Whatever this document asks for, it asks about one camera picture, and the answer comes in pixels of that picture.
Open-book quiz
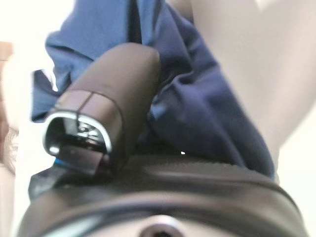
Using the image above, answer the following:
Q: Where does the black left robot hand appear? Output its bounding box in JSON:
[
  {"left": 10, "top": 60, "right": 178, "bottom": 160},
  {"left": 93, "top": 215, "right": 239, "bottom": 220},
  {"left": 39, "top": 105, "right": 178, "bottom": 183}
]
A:
[{"left": 17, "top": 43, "right": 307, "bottom": 237}]

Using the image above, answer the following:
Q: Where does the bed with beige cover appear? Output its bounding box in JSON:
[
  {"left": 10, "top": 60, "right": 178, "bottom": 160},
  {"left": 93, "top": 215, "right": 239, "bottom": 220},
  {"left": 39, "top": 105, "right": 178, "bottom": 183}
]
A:
[{"left": 167, "top": 0, "right": 316, "bottom": 185}]

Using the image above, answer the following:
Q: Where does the navy blue garment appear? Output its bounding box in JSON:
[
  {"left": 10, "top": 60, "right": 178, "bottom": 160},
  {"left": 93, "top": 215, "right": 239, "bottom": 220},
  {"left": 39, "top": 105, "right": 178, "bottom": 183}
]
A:
[{"left": 31, "top": 0, "right": 276, "bottom": 181}]

